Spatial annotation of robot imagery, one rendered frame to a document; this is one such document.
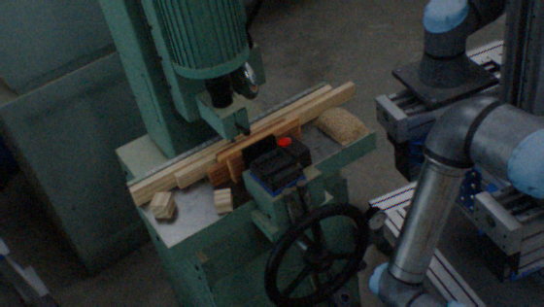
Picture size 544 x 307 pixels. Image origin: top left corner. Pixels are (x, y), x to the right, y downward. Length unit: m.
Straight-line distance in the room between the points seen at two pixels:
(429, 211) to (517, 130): 0.24
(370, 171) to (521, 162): 1.82
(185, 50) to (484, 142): 0.63
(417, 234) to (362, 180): 1.58
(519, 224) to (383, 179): 1.30
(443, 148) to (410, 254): 0.23
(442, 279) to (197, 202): 0.95
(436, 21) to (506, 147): 0.79
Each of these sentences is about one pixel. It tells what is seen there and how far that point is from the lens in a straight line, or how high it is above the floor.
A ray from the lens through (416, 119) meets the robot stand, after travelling 1.89.
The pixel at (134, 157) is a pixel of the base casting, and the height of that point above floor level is 0.80.
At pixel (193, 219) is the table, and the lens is 1.47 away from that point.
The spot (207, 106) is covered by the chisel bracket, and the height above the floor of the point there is 1.07.
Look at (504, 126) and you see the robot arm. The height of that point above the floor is 1.24.
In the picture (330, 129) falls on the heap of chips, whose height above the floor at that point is 0.92.
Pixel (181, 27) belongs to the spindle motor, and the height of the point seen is 1.32.
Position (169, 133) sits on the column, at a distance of 1.70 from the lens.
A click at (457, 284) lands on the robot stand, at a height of 0.22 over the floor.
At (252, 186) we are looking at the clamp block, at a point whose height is 0.95.
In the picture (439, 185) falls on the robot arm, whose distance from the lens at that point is 1.19.
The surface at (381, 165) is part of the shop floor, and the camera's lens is 2.86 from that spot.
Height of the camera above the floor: 1.91
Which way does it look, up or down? 39 degrees down
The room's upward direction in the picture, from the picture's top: 12 degrees counter-clockwise
